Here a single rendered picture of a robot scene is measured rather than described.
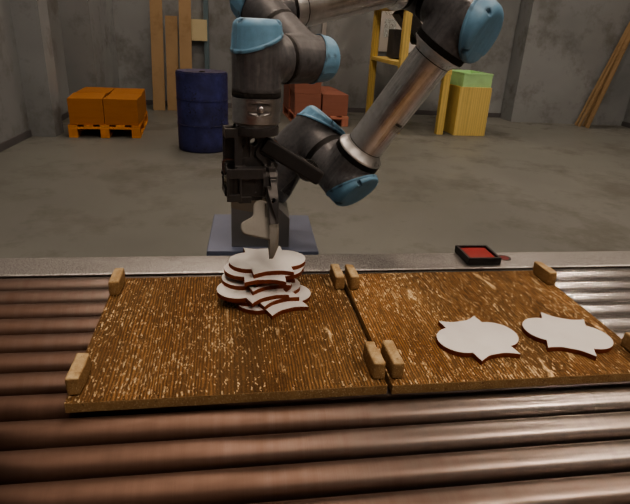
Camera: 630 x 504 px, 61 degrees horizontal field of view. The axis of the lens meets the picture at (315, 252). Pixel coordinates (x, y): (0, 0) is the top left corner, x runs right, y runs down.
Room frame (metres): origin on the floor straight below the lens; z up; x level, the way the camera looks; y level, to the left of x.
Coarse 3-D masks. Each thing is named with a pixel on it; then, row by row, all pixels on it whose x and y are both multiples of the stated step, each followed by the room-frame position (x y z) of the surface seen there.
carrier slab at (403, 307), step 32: (384, 288) 0.88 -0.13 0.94; (416, 288) 0.89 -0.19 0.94; (448, 288) 0.89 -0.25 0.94; (480, 288) 0.90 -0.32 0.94; (512, 288) 0.91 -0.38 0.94; (544, 288) 0.92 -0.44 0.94; (384, 320) 0.76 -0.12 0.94; (416, 320) 0.77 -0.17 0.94; (448, 320) 0.77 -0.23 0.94; (480, 320) 0.78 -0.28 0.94; (512, 320) 0.79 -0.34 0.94; (416, 352) 0.67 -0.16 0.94; (544, 352) 0.69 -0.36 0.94; (608, 352) 0.70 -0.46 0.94; (416, 384) 0.60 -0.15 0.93; (448, 384) 0.60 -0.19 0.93; (480, 384) 0.61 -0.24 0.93; (512, 384) 0.62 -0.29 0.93; (544, 384) 0.63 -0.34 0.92
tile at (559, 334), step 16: (528, 320) 0.77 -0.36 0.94; (544, 320) 0.78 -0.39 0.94; (560, 320) 0.78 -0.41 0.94; (576, 320) 0.78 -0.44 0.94; (528, 336) 0.73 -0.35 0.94; (544, 336) 0.72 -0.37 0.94; (560, 336) 0.73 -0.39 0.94; (576, 336) 0.73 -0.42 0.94; (592, 336) 0.73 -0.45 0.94; (608, 336) 0.74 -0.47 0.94; (576, 352) 0.69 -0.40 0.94; (592, 352) 0.69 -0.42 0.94
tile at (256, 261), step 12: (252, 252) 0.88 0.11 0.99; (264, 252) 0.88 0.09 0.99; (276, 252) 0.88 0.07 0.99; (288, 252) 0.89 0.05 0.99; (240, 264) 0.82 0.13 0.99; (252, 264) 0.82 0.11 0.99; (264, 264) 0.83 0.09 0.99; (276, 264) 0.83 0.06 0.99; (288, 264) 0.83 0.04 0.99; (300, 264) 0.84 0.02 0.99
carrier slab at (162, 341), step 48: (144, 288) 0.83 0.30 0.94; (192, 288) 0.84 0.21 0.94; (96, 336) 0.67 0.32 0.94; (144, 336) 0.67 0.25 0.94; (192, 336) 0.68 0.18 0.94; (240, 336) 0.69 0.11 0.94; (288, 336) 0.70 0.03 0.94; (336, 336) 0.70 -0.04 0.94; (96, 384) 0.56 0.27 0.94; (144, 384) 0.56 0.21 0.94; (192, 384) 0.57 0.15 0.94; (240, 384) 0.57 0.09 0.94; (288, 384) 0.58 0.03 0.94; (336, 384) 0.58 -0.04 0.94; (384, 384) 0.59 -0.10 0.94
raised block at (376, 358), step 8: (368, 344) 0.65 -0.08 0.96; (368, 352) 0.63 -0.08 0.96; (376, 352) 0.63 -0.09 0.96; (368, 360) 0.62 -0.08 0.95; (376, 360) 0.61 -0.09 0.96; (368, 368) 0.62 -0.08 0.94; (376, 368) 0.60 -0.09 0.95; (384, 368) 0.60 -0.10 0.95; (376, 376) 0.60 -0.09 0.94; (384, 376) 0.60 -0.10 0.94
